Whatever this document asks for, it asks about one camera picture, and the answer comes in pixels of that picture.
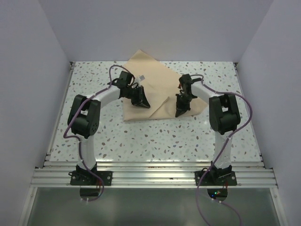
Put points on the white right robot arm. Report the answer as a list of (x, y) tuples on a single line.
[(224, 116)]

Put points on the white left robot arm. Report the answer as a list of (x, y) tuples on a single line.
[(84, 118)]

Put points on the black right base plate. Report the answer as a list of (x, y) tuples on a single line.
[(212, 178)]

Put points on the beige cloth drape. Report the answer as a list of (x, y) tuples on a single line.
[(160, 86)]

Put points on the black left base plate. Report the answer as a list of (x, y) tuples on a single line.
[(86, 179)]

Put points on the aluminium rail frame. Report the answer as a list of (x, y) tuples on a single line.
[(152, 165)]

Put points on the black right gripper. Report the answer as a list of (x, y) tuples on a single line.
[(181, 109)]

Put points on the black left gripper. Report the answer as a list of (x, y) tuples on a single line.
[(141, 100)]

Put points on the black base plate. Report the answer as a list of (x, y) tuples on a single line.
[(86, 179), (212, 178)]

